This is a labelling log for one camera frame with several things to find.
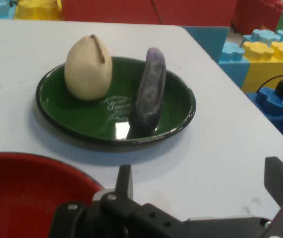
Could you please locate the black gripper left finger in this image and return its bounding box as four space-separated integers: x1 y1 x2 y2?
49 164 189 238

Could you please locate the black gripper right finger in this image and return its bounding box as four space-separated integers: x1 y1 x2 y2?
260 156 283 238

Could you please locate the purple toy eggplant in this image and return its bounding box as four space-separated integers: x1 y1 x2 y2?
128 47 167 136

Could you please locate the green enamel plate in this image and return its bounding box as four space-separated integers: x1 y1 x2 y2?
35 56 197 147

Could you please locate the dark blue foam building block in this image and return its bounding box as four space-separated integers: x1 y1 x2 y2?
246 85 283 152

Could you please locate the red plate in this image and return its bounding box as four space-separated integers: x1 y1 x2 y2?
0 152 105 238

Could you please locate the beige toy potato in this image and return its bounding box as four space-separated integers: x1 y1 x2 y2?
64 34 113 101

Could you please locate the blue flat foam panel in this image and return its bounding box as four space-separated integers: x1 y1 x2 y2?
182 26 231 64

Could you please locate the red foam building block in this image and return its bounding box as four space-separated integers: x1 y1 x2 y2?
232 0 283 35
61 0 237 27

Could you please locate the thin black cable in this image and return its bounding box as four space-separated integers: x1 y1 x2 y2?
256 74 283 94

